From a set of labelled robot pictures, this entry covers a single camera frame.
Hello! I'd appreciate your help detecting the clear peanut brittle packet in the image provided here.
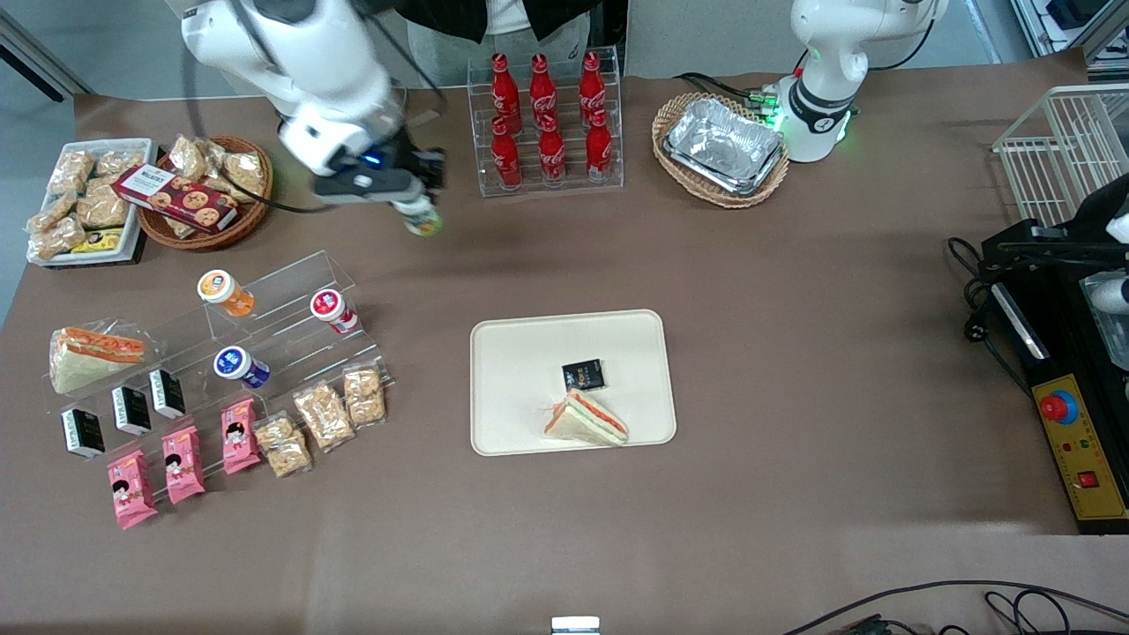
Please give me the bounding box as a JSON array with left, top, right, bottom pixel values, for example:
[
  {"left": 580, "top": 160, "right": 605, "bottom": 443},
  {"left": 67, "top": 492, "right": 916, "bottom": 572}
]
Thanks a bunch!
[
  {"left": 253, "top": 413, "right": 314, "bottom": 480},
  {"left": 292, "top": 380, "right": 357, "bottom": 453},
  {"left": 341, "top": 364, "right": 389, "bottom": 430}
]

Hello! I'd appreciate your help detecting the clear acrylic stepped display stand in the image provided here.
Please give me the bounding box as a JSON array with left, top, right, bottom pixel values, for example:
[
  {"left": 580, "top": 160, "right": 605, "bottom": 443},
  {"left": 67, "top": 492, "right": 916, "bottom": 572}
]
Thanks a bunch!
[{"left": 60, "top": 250, "right": 394, "bottom": 505}]

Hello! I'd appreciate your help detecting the yellow control panel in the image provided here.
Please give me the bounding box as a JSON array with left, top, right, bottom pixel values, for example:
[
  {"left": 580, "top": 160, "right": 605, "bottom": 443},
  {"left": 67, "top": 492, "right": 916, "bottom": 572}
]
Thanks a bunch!
[{"left": 1031, "top": 373, "right": 1129, "bottom": 522}]

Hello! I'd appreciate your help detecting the blue gum bottle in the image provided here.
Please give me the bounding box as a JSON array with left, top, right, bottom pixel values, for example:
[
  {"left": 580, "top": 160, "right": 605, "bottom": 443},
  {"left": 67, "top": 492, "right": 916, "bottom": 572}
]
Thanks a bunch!
[{"left": 213, "top": 346, "right": 273, "bottom": 392}]

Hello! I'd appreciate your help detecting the cream plastic tray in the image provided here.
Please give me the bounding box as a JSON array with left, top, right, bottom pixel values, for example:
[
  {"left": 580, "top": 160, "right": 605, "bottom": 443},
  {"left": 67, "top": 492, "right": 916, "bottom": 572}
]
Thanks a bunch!
[{"left": 469, "top": 309, "right": 678, "bottom": 458}]

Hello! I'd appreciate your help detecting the black machine power cable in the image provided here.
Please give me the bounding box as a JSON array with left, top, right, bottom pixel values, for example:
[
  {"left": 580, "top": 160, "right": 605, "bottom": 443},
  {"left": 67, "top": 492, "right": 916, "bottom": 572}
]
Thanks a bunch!
[{"left": 946, "top": 235, "right": 1035, "bottom": 400}]

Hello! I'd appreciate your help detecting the dark brown wicker basket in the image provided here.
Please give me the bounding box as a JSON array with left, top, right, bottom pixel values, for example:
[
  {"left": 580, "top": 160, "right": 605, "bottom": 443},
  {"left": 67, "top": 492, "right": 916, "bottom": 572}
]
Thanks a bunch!
[{"left": 137, "top": 135, "right": 275, "bottom": 253}]

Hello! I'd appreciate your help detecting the silver foil container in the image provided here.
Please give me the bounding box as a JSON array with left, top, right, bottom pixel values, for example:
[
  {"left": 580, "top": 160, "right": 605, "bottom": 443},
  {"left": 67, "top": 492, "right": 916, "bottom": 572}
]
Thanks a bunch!
[{"left": 662, "top": 97, "right": 787, "bottom": 198}]

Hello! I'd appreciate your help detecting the red cola bottle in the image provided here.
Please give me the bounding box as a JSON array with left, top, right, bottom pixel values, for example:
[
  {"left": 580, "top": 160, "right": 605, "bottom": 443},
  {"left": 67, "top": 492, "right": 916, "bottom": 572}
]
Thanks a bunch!
[
  {"left": 490, "top": 116, "right": 524, "bottom": 191},
  {"left": 579, "top": 50, "right": 609, "bottom": 120},
  {"left": 529, "top": 53, "right": 559, "bottom": 124},
  {"left": 537, "top": 115, "right": 568, "bottom": 187},
  {"left": 585, "top": 108, "right": 614, "bottom": 183},
  {"left": 490, "top": 53, "right": 521, "bottom": 124}
]

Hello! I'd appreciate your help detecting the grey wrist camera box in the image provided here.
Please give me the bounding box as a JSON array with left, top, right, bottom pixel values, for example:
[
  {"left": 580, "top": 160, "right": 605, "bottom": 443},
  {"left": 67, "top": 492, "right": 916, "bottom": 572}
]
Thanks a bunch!
[{"left": 312, "top": 170, "right": 417, "bottom": 206}]

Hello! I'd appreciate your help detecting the red gum bottle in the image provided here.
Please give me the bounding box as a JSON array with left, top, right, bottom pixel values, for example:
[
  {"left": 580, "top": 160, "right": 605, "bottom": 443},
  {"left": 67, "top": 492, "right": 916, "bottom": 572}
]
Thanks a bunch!
[{"left": 310, "top": 288, "right": 362, "bottom": 337}]

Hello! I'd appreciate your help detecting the red cookie box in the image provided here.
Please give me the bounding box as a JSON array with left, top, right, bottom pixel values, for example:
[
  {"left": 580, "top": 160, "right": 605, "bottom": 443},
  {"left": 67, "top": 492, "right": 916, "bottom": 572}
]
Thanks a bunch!
[{"left": 112, "top": 163, "right": 240, "bottom": 235}]

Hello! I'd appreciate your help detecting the grey snack tray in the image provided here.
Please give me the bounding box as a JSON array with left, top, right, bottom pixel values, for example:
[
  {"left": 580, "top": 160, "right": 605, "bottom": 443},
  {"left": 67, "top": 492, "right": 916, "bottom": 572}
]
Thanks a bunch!
[{"left": 26, "top": 138, "right": 161, "bottom": 268}]

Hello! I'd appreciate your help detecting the plastic wrapped triangle sandwich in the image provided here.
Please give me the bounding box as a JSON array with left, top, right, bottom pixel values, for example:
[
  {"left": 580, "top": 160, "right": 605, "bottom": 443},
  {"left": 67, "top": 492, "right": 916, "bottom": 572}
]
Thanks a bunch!
[{"left": 49, "top": 319, "right": 162, "bottom": 396}]

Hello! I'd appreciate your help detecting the pink snack packet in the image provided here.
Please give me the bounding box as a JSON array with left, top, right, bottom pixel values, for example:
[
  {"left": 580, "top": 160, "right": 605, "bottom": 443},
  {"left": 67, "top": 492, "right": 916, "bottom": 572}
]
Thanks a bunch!
[
  {"left": 221, "top": 399, "right": 264, "bottom": 476},
  {"left": 107, "top": 450, "right": 160, "bottom": 532},
  {"left": 161, "top": 426, "right": 207, "bottom": 506}
]

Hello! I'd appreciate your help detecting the person in dark jacket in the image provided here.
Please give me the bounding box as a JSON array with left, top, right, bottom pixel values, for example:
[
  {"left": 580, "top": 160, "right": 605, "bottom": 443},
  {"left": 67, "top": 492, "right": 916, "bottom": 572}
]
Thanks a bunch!
[{"left": 362, "top": 0, "right": 630, "bottom": 89}]

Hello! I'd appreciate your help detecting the black cables bundle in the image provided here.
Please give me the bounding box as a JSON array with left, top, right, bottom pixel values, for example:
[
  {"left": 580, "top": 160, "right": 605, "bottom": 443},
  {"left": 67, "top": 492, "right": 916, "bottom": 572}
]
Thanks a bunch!
[{"left": 780, "top": 579, "right": 1129, "bottom": 635}]

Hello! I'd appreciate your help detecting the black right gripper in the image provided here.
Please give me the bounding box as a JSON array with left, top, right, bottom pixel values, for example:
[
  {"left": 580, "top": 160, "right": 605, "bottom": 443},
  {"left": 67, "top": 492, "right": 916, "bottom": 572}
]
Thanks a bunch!
[{"left": 357, "top": 141, "right": 448, "bottom": 204}]

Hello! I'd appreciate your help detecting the unwrapped triangle sandwich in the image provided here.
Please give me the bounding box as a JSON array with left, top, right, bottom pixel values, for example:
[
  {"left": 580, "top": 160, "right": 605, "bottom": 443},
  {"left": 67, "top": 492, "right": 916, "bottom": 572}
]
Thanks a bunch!
[{"left": 542, "top": 388, "right": 631, "bottom": 448}]

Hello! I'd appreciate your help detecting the dark metal bar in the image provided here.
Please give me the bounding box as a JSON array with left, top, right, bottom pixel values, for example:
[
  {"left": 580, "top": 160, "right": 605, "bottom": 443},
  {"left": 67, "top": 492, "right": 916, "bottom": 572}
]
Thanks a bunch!
[{"left": 0, "top": 9, "right": 95, "bottom": 103}]

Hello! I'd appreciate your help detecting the clear bag of brittle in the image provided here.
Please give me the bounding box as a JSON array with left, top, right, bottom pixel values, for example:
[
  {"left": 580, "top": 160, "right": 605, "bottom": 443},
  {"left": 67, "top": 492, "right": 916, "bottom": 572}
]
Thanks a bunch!
[
  {"left": 206, "top": 144, "right": 268, "bottom": 205},
  {"left": 94, "top": 149, "right": 147, "bottom": 178},
  {"left": 169, "top": 133, "right": 211, "bottom": 183},
  {"left": 77, "top": 185, "right": 132, "bottom": 231},
  {"left": 26, "top": 194, "right": 79, "bottom": 235},
  {"left": 31, "top": 218, "right": 88, "bottom": 262},
  {"left": 48, "top": 149, "right": 97, "bottom": 198}
]

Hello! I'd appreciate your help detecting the green gum bottle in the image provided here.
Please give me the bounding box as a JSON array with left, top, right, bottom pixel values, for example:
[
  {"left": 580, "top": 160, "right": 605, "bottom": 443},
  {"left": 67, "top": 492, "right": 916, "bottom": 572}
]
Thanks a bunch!
[{"left": 393, "top": 198, "right": 445, "bottom": 238}]

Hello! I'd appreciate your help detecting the orange gum bottle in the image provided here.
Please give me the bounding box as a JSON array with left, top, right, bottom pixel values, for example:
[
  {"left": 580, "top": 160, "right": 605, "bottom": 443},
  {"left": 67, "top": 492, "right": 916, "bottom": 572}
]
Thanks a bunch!
[{"left": 197, "top": 269, "right": 258, "bottom": 319}]

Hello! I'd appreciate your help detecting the small black white box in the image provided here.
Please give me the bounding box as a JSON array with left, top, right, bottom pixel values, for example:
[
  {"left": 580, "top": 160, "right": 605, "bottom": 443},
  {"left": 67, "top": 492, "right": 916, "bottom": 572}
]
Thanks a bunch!
[
  {"left": 111, "top": 385, "right": 153, "bottom": 437},
  {"left": 60, "top": 406, "right": 107, "bottom": 462},
  {"left": 147, "top": 368, "right": 188, "bottom": 422}
]

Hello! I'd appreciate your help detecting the black machine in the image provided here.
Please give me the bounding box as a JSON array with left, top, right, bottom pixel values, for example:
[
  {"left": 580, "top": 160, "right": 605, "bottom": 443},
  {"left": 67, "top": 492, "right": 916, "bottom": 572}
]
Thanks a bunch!
[{"left": 981, "top": 172, "right": 1129, "bottom": 537}]

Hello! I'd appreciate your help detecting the black snack packet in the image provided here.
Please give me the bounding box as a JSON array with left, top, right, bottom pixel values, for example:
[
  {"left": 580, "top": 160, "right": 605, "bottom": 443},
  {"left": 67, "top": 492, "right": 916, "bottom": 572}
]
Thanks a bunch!
[{"left": 562, "top": 358, "right": 607, "bottom": 392}]

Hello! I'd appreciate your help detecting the light wicker basket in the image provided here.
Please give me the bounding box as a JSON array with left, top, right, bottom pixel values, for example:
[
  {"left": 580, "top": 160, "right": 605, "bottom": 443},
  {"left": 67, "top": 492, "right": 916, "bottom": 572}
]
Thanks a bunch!
[{"left": 651, "top": 92, "right": 791, "bottom": 211}]

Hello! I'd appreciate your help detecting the yellow snack packet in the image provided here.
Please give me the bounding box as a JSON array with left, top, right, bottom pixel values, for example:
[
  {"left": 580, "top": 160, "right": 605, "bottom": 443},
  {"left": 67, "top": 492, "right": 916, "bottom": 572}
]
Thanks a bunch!
[{"left": 70, "top": 228, "right": 125, "bottom": 256}]

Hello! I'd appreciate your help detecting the white wire basket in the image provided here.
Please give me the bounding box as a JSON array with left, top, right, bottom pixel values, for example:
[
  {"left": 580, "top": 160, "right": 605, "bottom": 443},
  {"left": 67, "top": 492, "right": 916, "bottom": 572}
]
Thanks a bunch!
[{"left": 991, "top": 84, "right": 1129, "bottom": 232}]

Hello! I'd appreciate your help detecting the clear acrylic bottle rack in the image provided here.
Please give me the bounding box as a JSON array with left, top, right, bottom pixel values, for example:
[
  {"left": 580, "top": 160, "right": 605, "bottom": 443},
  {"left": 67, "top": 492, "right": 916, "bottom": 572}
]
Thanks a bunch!
[{"left": 466, "top": 46, "right": 626, "bottom": 198}]

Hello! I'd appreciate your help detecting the black left arm base cable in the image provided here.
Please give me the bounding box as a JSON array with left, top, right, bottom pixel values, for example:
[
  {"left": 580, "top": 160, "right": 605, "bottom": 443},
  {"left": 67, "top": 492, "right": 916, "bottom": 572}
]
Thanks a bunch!
[{"left": 673, "top": 71, "right": 788, "bottom": 114}]

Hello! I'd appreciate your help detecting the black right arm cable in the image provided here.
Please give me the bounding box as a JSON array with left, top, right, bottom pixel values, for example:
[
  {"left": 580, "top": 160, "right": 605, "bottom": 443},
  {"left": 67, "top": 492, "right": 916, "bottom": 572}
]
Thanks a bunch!
[{"left": 180, "top": 0, "right": 329, "bottom": 215}]

